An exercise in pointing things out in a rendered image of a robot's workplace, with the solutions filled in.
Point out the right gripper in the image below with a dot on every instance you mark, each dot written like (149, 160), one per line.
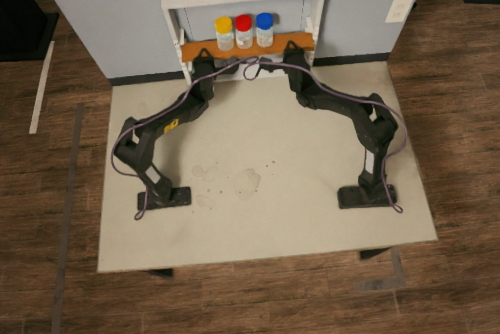
(286, 54)

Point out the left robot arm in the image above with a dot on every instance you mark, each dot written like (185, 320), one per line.
(190, 109)

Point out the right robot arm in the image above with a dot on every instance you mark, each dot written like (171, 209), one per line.
(371, 135)

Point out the clear bottle with red cap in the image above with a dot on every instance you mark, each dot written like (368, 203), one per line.
(244, 34)

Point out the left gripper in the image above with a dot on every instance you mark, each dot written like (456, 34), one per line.
(210, 60)

